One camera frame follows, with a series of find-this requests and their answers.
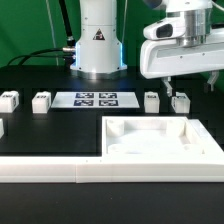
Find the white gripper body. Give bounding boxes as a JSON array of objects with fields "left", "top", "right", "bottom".
[{"left": 140, "top": 28, "right": 224, "bottom": 79}]

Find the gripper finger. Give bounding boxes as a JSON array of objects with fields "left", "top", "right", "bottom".
[
  {"left": 162, "top": 77, "right": 173, "bottom": 97},
  {"left": 205, "top": 71, "right": 219, "bottom": 91}
]

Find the white square table top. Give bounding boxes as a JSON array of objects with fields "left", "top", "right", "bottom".
[{"left": 102, "top": 116, "right": 209, "bottom": 157}]

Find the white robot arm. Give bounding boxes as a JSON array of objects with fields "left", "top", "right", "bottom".
[{"left": 71, "top": 0, "right": 224, "bottom": 84}]

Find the white base marker plate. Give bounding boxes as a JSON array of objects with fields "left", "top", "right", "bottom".
[{"left": 51, "top": 92, "right": 139, "bottom": 108}]

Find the white L-shaped obstacle fence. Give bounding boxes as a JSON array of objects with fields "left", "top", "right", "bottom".
[{"left": 0, "top": 119, "right": 224, "bottom": 183}]

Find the white block left edge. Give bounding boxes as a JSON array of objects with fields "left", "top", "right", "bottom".
[{"left": 0, "top": 118, "right": 4, "bottom": 139}]

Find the black cable bundle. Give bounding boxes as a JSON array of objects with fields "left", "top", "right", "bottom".
[{"left": 6, "top": 0, "right": 77, "bottom": 67}]

